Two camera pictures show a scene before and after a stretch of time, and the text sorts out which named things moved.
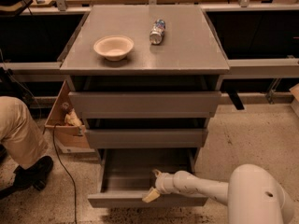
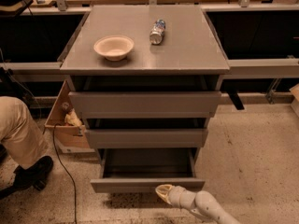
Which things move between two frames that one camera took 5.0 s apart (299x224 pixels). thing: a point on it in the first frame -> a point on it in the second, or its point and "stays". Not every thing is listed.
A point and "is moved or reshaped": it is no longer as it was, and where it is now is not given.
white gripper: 164,182 -> 175,195
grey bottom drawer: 126,176 is moved or reshaped
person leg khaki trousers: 21,131 stays
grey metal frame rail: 249,68 stays
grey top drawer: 145,104 stays
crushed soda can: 157,32 stays
